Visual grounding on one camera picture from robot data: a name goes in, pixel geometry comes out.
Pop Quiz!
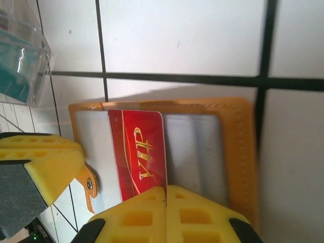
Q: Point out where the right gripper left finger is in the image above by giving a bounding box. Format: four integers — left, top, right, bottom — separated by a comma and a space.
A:
77, 186, 168, 243

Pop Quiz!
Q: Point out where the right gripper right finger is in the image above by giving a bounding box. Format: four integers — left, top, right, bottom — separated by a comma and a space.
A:
166, 184, 264, 243

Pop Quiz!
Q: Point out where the red VIP card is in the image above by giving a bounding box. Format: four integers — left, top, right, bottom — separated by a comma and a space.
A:
107, 109, 170, 203

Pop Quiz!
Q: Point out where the tan leather card holder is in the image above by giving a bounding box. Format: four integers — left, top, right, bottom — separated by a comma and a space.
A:
67, 97, 261, 230

